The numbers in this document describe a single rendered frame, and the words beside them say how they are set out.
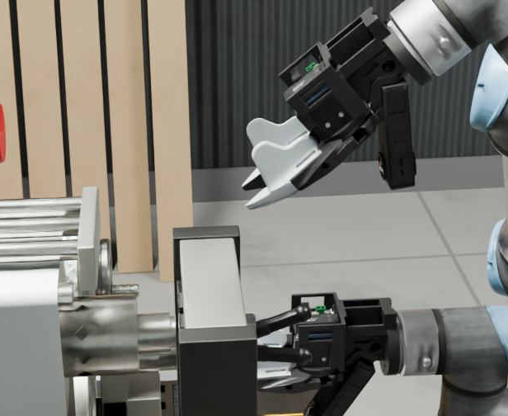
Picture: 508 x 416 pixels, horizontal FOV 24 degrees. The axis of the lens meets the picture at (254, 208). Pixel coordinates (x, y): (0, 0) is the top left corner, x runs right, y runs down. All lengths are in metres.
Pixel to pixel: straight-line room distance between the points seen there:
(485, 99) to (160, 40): 2.22
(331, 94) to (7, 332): 0.41
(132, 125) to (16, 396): 2.83
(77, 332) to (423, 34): 0.41
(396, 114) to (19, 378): 0.46
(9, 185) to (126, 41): 0.56
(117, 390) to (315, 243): 2.75
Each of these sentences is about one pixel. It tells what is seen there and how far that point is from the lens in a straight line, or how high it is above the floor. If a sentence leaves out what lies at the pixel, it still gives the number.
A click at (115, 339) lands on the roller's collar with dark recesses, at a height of 1.35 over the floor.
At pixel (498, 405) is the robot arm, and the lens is 1.42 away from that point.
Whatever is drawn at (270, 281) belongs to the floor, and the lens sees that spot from 3.73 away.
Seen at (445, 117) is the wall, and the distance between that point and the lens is 4.26.
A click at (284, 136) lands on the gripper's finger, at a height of 1.39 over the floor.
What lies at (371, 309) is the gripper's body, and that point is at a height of 1.16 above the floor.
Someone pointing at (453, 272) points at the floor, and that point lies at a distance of 3.82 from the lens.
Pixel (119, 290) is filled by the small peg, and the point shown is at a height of 1.25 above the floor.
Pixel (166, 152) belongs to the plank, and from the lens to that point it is 3.63.
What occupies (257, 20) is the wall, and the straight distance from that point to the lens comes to 4.01.
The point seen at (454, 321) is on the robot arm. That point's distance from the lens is 1.36.
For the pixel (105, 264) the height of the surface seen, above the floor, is 1.28.
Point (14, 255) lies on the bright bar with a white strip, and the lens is 0.86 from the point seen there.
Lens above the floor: 1.85
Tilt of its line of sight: 26 degrees down
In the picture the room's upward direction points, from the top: straight up
